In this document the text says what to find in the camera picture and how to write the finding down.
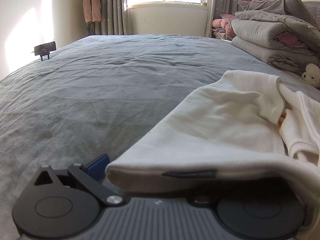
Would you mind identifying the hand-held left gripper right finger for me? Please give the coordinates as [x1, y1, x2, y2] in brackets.
[187, 194, 220, 207]

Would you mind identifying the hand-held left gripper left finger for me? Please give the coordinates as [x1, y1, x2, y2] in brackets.
[34, 154, 125, 207]

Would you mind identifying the white long-sleeve shirt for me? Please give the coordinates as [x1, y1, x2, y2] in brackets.
[105, 70, 320, 235]

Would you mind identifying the pink clothes pile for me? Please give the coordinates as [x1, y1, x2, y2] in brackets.
[212, 14, 237, 40]

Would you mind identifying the grey bed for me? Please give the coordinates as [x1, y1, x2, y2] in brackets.
[0, 34, 320, 240]

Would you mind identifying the black phone on stand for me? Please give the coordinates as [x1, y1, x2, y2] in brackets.
[31, 41, 57, 62]

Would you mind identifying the pink hanging garment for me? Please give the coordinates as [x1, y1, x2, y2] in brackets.
[83, 0, 102, 24]

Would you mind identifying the white plush toy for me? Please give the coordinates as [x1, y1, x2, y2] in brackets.
[301, 63, 320, 89]

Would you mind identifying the folded grey quilt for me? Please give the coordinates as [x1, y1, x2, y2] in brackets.
[230, 11, 320, 77]

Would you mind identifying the grey quilted headboard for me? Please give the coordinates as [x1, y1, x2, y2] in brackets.
[302, 1, 320, 24]

